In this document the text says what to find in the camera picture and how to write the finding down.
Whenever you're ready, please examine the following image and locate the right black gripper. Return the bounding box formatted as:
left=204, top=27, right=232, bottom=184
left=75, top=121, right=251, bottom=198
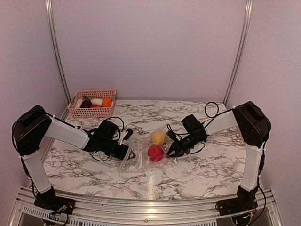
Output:
left=165, top=133, right=203, bottom=158

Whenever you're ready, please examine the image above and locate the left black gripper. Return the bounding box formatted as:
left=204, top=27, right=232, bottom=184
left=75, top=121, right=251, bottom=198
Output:
left=101, top=138, right=136, bottom=161

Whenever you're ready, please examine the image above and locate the clear zip top bag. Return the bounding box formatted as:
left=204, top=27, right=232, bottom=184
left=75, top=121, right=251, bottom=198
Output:
left=116, top=127, right=178, bottom=173

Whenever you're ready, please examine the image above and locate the red fake apple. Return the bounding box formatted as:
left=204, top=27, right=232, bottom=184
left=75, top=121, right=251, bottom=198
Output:
left=147, top=145, right=165, bottom=162

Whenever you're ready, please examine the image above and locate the orange fake fruit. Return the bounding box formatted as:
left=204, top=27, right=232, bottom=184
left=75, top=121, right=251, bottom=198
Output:
left=102, top=97, right=113, bottom=108

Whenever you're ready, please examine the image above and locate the white fake daikon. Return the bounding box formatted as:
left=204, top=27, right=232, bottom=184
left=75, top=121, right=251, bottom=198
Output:
left=91, top=98, right=103, bottom=107

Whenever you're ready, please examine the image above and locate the brown fake chocolate pastry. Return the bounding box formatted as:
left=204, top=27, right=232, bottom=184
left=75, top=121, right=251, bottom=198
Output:
left=80, top=100, right=92, bottom=108

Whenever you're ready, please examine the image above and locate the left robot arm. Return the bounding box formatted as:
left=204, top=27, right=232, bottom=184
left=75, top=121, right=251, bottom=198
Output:
left=12, top=105, right=133, bottom=210

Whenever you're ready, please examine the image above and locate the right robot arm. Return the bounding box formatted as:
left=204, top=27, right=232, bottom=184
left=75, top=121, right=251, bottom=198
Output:
left=166, top=101, right=271, bottom=211

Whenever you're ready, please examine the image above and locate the yellow fake lemon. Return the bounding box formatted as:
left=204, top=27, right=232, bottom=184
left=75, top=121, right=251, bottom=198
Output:
left=151, top=131, right=166, bottom=145

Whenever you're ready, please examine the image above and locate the pink plastic basket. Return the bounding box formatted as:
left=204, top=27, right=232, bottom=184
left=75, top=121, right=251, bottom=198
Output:
left=68, top=89, right=117, bottom=118

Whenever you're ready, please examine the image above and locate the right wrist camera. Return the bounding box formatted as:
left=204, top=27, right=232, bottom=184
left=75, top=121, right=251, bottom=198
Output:
left=166, top=131, right=176, bottom=140

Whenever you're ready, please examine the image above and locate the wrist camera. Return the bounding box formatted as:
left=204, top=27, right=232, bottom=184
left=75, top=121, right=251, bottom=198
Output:
left=118, top=129, right=133, bottom=145
left=166, top=131, right=176, bottom=140

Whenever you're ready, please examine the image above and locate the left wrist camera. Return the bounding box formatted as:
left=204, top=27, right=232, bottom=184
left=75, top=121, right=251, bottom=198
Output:
left=118, top=129, right=133, bottom=145

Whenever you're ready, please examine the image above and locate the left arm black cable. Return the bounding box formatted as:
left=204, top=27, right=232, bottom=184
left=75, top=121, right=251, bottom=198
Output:
left=90, top=117, right=125, bottom=162

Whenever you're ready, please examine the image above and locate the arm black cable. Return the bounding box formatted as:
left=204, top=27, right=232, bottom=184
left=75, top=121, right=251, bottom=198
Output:
left=90, top=117, right=125, bottom=162
left=166, top=101, right=219, bottom=155

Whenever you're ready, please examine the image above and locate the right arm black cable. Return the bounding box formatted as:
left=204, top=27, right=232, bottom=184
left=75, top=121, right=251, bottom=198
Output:
left=166, top=101, right=219, bottom=155

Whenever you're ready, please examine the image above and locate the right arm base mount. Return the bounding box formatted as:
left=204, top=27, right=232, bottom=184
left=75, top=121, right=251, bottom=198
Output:
left=215, top=198, right=258, bottom=216

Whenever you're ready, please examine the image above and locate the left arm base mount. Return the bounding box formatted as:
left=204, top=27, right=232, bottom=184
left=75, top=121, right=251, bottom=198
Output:
left=34, top=196, right=75, bottom=214

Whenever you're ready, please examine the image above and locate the aluminium front rail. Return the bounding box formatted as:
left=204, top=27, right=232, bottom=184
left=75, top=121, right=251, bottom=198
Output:
left=9, top=185, right=283, bottom=226

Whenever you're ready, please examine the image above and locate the right aluminium frame post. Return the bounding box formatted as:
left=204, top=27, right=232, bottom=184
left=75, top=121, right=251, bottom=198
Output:
left=223, top=0, right=253, bottom=105

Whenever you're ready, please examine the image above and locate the aluminium frame post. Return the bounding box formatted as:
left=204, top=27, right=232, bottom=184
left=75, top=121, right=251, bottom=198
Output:
left=223, top=0, right=253, bottom=105
left=45, top=0, right=71, bottom=103

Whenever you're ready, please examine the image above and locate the left aluminium frame post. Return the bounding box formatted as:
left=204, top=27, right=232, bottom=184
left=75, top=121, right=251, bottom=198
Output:
left=45, top=0, right=71, bottom=103

